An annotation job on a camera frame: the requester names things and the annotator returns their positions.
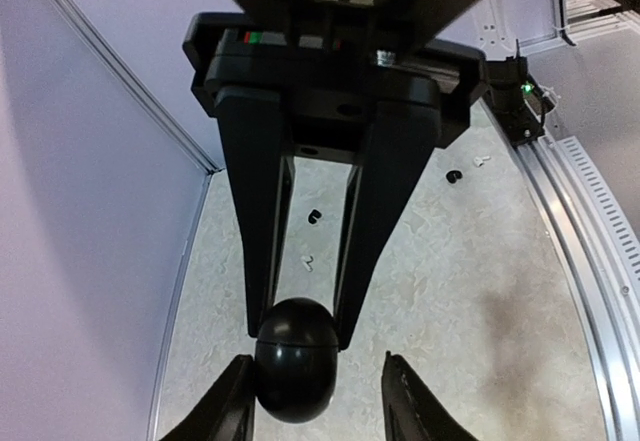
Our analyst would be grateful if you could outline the black oval charging case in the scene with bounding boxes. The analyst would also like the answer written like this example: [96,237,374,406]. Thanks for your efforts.
[254,298,339,424]

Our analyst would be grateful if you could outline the white stem earbud near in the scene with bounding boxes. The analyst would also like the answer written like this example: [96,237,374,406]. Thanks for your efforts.
[473,156,490,167]

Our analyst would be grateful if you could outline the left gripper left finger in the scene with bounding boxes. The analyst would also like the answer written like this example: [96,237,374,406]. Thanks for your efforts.
[161,355,256,441]

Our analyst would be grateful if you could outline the white stem earbud centre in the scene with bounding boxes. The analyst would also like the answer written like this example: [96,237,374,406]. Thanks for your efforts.
[301,255,314,272]

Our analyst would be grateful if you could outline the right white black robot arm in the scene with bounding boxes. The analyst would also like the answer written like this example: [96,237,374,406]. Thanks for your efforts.
[183,0,528,349]

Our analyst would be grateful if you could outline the aluminium front rail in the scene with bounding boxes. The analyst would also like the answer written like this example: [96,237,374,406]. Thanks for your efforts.
[510,135,639,440]

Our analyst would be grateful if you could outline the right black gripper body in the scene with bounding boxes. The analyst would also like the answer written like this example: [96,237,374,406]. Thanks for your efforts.
[183,0,485,146]

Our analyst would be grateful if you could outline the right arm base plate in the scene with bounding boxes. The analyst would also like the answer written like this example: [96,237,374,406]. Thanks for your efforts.
[504,105,547,148]

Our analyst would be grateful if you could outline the white slotted cable duct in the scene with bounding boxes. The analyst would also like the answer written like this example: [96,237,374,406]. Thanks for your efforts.
[555,136,639,290]

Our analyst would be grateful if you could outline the white stem earbud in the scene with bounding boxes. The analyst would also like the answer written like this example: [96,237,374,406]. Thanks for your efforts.
[301,255,314,272]
[473,156,490,167]

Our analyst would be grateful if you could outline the black earbud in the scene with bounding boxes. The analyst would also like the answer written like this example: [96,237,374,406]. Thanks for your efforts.
[446,170,463,184]
[307,209,322,225]

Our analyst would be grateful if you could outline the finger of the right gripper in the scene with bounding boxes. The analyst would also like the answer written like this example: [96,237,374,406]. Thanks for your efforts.
[333,101,441,351]
[215,86,295,337]

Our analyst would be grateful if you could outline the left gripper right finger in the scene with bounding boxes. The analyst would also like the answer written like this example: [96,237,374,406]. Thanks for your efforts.
[381,351,476,441]

